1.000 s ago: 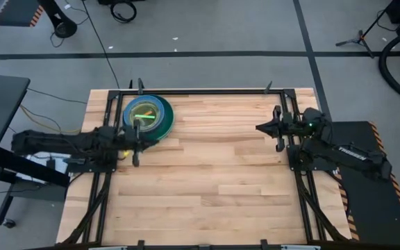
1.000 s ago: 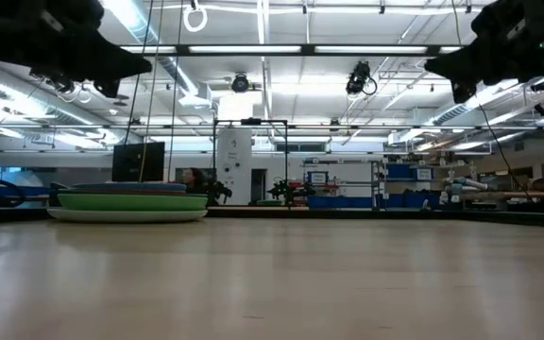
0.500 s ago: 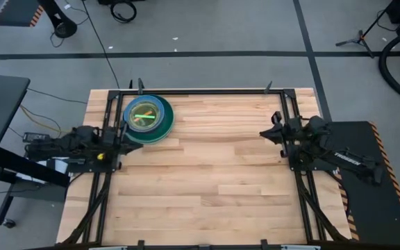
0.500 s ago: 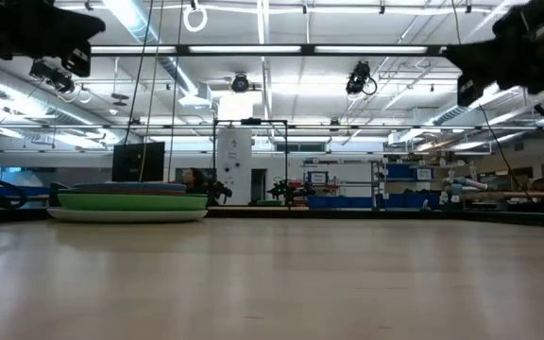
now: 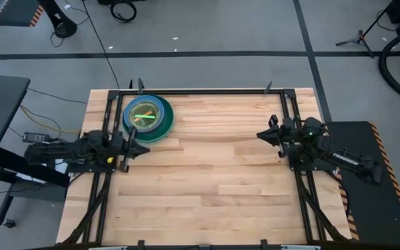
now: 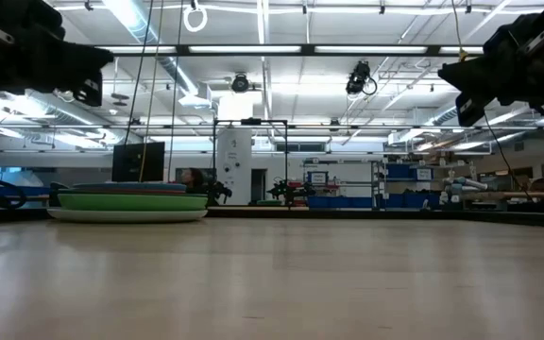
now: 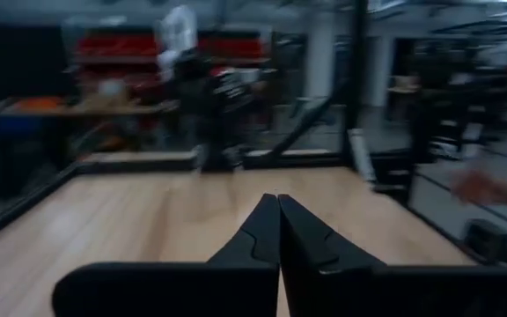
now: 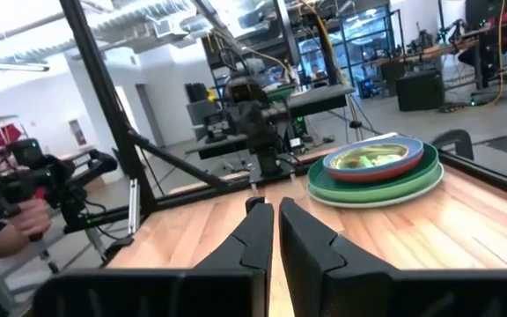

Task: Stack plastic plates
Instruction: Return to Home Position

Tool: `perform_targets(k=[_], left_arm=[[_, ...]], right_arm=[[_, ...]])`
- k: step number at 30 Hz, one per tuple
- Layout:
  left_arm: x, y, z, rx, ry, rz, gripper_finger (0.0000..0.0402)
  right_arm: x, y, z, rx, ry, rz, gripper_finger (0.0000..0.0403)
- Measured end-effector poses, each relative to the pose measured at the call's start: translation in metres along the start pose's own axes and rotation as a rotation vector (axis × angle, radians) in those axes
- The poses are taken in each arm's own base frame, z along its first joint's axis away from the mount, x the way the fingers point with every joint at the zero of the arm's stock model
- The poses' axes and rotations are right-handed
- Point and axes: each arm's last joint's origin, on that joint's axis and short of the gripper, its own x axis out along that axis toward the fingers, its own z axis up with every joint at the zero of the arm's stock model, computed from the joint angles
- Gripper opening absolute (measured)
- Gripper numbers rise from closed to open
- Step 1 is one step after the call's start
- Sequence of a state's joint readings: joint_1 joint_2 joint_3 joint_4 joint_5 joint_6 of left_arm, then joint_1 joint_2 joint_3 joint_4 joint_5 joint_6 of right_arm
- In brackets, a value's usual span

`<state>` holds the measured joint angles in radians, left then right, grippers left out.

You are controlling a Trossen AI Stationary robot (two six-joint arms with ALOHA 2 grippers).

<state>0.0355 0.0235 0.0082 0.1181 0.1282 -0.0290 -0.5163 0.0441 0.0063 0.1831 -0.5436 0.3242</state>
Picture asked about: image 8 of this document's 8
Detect wall poster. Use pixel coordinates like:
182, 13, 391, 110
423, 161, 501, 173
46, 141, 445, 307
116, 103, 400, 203
68, 118, 88, 147

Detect black aluminium rig frame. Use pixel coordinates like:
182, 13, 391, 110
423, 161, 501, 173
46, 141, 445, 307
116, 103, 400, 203
57, 0, 507, 268

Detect blue plastic plate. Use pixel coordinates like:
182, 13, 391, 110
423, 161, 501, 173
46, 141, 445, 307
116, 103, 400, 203
322, 135, 425, 173

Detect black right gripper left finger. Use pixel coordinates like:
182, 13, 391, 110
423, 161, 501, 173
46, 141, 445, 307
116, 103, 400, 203
178, 196, 275, 317

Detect person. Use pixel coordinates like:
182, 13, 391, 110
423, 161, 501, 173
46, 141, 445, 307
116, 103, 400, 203
0, 180, 53, 261
308, 63, 325, 83

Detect green object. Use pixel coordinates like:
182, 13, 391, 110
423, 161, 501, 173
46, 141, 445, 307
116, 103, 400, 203
265, 85, 298, 101

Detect wooden worktable with robot arms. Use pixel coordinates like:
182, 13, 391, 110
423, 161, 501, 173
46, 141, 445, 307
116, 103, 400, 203
370, 12, 507, 107

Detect black desk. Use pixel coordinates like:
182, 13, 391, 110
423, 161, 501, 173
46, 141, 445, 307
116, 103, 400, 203
186, 84, 356, 160

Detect ceiling air vent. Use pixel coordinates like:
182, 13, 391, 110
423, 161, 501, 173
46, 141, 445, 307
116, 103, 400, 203
152, 17, 176, 39

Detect black folders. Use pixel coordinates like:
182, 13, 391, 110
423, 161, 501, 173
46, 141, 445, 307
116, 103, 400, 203
185, 82, 210, 103

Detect black table edge bracket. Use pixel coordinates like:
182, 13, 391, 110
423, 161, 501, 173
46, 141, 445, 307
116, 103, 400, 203
430, 129, 475, 162

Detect yellow hanging cable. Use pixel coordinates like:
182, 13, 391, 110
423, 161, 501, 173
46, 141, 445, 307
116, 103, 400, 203
299, 0, 347, 85
493, 0, 507, 106

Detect pink translucent plate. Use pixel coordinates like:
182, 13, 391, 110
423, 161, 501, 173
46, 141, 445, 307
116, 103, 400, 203
323, 151, 425, 184

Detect black monitor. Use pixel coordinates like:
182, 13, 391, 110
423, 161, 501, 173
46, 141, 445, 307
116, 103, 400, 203
464, 0, 507, 27

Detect grey bin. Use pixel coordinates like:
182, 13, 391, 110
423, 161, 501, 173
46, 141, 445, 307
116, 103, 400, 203
186, 99, 220, 129

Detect orange translucent plate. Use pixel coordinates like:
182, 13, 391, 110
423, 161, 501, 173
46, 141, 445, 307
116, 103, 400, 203
330, 143, 409, 171

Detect small black cabinet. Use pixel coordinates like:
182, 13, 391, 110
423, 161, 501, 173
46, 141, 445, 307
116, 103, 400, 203
396, 70, 446, 112

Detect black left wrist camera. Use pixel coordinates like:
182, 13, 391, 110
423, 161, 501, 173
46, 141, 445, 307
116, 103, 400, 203
226, 77, 268, 107

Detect silver ventilation duct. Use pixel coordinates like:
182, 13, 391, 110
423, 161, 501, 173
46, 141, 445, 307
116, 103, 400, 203
90, 0, 193, 41

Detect silver frame bracket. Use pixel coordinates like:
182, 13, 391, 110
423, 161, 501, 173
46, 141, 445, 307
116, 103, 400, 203
128, 178, 141, 234

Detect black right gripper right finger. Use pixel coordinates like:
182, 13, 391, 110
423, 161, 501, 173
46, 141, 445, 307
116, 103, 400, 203
279, 196, 391, 317

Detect ceiling strip light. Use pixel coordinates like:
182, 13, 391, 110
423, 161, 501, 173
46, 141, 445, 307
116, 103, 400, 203
0, 60, 51, 74

